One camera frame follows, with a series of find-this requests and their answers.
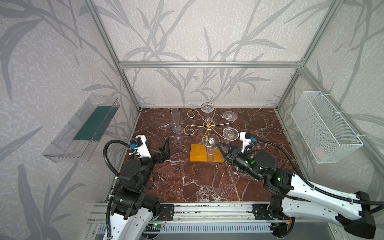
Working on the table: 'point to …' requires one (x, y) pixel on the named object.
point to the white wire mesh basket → (328, 139)
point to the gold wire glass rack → (208, 125)
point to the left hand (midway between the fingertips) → (163, 136)
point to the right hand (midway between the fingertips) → (217, 140)
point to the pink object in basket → (319, 151)
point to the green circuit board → (153, 227)
